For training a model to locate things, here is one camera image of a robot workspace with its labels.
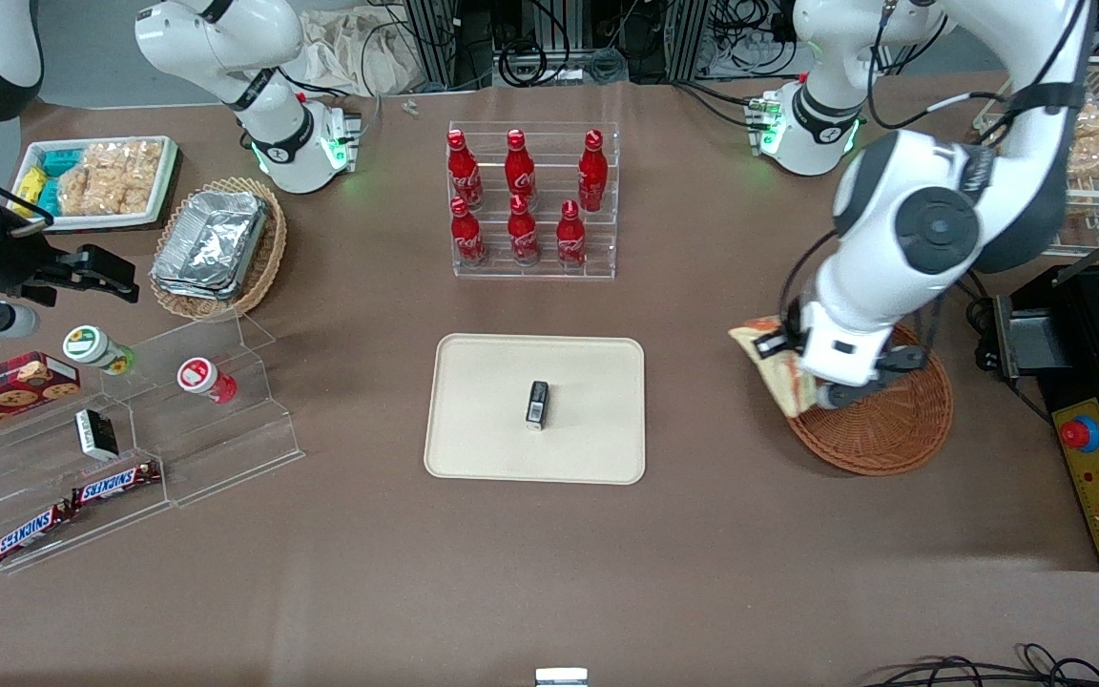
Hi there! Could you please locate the red-lid drink bottle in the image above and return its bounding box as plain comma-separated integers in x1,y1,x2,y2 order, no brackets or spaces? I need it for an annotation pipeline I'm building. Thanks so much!
176,357,238,405

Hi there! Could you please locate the clear acrylic bottle rack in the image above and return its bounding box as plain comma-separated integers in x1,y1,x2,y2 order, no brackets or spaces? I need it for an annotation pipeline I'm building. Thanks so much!
447,120,622,281

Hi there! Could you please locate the small black white box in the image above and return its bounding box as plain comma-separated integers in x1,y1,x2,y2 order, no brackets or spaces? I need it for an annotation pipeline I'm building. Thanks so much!
74,408,119,462

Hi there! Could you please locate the Snickers chocolate bar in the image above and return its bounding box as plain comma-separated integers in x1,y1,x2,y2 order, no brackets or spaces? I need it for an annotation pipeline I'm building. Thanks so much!
0,501,75,564
71,461,162,507

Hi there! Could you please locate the aluminium foil tray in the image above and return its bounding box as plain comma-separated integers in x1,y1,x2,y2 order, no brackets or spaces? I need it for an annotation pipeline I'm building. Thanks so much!
151,190,269,302

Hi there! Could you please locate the green-lid drink bottle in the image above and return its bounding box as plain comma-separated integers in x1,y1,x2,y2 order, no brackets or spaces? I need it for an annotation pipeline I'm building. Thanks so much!
63,325,137,375

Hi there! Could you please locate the coiled black cable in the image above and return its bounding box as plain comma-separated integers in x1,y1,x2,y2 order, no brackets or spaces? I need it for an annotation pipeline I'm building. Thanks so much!
497,38,550,89

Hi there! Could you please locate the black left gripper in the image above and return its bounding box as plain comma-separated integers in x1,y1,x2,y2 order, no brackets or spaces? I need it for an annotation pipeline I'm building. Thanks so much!
755,302,811,358

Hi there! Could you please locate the red cola bottle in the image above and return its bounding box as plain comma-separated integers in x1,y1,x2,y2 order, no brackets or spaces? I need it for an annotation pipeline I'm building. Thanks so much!
507,194,541,266
505,129,538,213
555,199,589,268
446,129,486,213
577,129,610,213
449,196,488,268

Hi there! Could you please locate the triangular sandwich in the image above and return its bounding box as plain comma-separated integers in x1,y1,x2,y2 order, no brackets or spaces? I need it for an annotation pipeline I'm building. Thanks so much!
729,320,818,419

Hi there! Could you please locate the white rectangular snack tray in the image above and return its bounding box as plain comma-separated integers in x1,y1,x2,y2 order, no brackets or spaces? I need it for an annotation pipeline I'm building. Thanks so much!
23,135,179,233

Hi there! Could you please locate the black cable with plug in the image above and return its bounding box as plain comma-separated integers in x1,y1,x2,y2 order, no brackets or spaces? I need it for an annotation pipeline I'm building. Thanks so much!
962,277,1020,375

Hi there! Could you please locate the beige cloth bag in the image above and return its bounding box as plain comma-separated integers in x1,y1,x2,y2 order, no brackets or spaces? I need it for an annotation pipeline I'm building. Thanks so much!
297,10,428,96

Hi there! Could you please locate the grey metal box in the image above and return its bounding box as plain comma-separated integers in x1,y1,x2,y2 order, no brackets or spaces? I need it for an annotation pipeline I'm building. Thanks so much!
993,291,1077,381

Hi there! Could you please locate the red cookie box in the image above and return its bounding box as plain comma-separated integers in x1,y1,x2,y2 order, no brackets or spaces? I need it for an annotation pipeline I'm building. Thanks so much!
0,351,81,442

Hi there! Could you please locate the bag of rice crackers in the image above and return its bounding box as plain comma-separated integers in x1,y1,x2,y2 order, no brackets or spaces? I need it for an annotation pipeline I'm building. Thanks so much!
58,139,164,217

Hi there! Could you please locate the oval light wicker basket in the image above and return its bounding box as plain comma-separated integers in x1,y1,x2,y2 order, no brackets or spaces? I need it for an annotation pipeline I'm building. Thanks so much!
149,177,288,322

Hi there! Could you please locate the beige plastic tray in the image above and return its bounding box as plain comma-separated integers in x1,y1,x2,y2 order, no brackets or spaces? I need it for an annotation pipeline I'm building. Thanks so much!
424,333,647,486

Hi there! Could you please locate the black appliance frame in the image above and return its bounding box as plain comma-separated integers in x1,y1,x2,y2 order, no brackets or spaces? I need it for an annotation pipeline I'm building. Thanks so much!
1036,262,1099,573

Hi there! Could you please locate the bag of fried snacks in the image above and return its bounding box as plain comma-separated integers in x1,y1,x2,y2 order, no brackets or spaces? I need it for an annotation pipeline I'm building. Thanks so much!
1065,100,1099,179

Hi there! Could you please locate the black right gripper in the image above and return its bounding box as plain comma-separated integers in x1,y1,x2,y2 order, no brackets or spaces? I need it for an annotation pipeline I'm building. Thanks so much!
0,210,141,306

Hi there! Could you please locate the clear acrylic step shelf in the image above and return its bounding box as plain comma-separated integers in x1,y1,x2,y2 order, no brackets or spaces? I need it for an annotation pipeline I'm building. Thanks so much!
0,313,305,575

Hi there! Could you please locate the round brown wicker basket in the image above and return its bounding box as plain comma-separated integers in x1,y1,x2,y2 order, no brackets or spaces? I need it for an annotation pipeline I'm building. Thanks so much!
783,323,954,477

